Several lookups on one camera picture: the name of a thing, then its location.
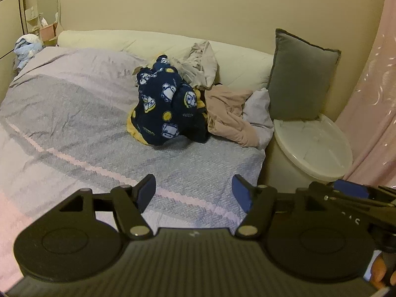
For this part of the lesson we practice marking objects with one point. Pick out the pink curtain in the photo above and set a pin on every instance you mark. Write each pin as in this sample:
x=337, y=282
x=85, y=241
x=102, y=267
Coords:
x=374, y=99

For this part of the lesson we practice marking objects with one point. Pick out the oval mirror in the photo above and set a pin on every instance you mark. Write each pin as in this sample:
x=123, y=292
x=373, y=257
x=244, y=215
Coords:
x=48, y=3

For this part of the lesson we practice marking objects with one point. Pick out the pink tissue box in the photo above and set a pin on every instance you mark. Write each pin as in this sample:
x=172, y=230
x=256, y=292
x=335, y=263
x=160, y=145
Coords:
x=47, y=32

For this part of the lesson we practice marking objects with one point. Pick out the striped grey pink bedspread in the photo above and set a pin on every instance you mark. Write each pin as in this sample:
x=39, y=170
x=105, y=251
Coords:
x=77, y=114

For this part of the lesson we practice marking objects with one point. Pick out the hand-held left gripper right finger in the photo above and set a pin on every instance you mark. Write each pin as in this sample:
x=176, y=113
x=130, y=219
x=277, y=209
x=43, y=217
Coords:
x=243, y=195

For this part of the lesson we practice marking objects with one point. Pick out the person's right hand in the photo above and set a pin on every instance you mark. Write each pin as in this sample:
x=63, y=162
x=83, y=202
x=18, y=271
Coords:
x=380, y=270

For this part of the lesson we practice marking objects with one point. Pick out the pinkish tan garment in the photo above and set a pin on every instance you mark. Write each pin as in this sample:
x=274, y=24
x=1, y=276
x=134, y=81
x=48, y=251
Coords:
x=225, y=111

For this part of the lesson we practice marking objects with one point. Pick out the blue and white plush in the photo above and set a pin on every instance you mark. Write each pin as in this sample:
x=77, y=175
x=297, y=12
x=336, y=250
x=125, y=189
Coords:
x=26, y=49

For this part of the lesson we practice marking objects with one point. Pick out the lavender cloth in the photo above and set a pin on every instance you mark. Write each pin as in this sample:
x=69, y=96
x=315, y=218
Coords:
x=260, y=111

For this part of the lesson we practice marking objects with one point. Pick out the round white side table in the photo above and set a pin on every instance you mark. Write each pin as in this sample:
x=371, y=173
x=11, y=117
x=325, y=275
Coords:
x=312, y=148

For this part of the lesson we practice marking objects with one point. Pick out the cream wardrobe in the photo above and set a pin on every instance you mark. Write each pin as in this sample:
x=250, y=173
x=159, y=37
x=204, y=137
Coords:
x=9, y=21

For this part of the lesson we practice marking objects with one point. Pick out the navy cartoon print pants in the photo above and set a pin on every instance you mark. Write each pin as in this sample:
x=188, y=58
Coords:
x=161, y=105

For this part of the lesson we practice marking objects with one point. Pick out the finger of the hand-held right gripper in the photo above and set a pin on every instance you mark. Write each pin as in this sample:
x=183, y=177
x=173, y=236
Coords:
x=328, y=195
x=352, y=188

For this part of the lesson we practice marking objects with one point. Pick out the navy top with yellow lining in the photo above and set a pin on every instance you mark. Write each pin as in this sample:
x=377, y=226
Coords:
x=136, y=130

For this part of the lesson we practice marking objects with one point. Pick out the grey pillow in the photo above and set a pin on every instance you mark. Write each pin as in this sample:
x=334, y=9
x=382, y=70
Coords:
x=300, y=77

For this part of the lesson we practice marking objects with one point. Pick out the beige crumpled cloth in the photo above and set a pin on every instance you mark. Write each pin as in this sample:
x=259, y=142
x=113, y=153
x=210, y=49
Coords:
x=201, y=65

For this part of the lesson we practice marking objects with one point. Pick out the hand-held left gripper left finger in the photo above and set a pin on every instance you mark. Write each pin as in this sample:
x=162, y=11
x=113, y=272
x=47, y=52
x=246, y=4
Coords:
x=145, y=193

